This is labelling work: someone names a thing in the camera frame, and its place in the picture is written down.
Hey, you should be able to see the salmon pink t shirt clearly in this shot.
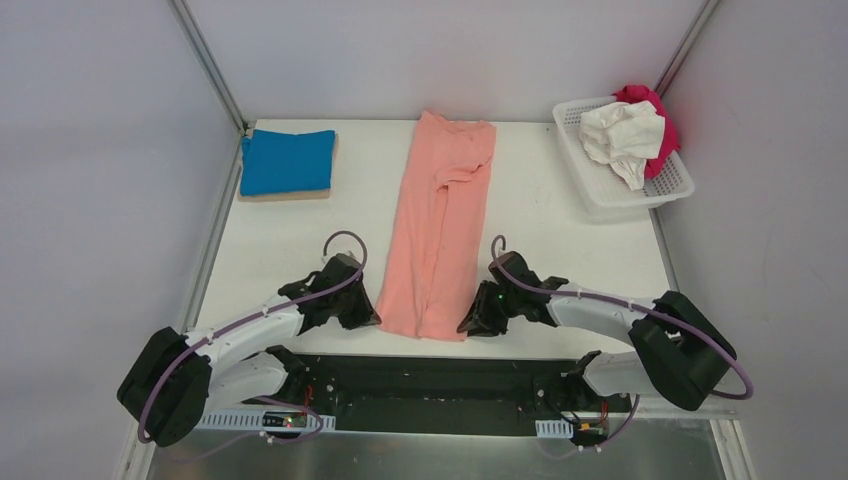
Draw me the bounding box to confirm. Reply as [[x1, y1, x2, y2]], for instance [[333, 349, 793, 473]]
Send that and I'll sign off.
[[376, 111, 497, 341]]

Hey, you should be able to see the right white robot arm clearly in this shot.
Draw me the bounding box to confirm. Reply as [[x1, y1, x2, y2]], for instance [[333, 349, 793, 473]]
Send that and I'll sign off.
[[457, 251, 739, 411]]

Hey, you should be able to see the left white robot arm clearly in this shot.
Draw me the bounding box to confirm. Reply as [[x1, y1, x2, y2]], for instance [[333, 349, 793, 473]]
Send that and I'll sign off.
[[116, 253, 380, 447]]

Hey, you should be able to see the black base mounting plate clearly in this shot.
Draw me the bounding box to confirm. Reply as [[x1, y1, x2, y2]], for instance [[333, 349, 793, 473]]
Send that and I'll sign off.
[[272, 354, 631, 437]]

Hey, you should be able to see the left electronics board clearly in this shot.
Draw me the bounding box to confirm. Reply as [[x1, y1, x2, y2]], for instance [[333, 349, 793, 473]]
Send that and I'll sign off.
[[262, 411, 309, 429]]

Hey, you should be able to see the electronics board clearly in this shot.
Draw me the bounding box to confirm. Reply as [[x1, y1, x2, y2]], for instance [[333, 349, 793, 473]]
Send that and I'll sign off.
[[262, 411, 309, 429], [569, 414, 609, 447]]

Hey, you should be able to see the white plastic basket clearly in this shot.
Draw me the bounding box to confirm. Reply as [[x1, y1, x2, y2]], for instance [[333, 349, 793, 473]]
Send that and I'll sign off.
[[552, 96, 695, 215]]

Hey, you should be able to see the right electronics board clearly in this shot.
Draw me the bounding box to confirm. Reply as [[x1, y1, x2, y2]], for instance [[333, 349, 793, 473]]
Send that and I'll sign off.
[[569, 414, 609, 447]]

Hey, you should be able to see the folded blue t shirt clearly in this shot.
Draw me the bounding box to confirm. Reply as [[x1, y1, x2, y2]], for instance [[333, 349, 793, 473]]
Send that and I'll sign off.
[[239, 129, 337, 197]]

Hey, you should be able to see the crumpled white t shirt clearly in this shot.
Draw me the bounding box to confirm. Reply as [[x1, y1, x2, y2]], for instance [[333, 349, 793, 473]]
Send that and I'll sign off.
[[578, 101, 668, 191]]

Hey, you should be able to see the magenta red t shirt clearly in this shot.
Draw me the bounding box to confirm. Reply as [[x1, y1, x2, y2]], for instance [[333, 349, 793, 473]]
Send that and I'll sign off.
[[614, 84, 680, 179]]

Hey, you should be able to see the aluminium frame rail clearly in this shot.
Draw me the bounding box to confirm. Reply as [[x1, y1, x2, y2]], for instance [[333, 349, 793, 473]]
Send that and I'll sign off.
[[168, 0, 248, 135]]

